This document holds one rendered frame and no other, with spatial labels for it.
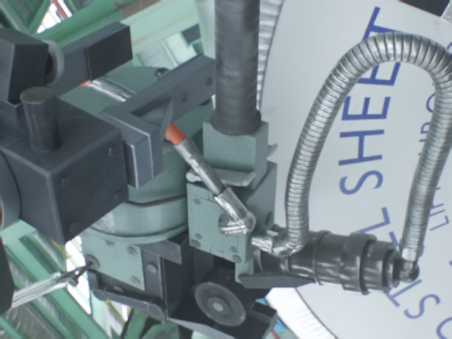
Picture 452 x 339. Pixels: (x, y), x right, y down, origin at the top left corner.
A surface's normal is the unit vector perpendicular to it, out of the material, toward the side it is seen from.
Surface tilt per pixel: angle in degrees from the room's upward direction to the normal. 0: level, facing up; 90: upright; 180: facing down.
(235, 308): 58
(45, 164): 115
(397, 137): 90
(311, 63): 90
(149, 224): 95
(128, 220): 81
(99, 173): 129
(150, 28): 90
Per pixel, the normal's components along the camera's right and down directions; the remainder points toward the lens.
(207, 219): -0.47, 0.54
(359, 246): -0.37, -0.62
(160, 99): 0.79, 0.38
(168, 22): 0.11, 0.56
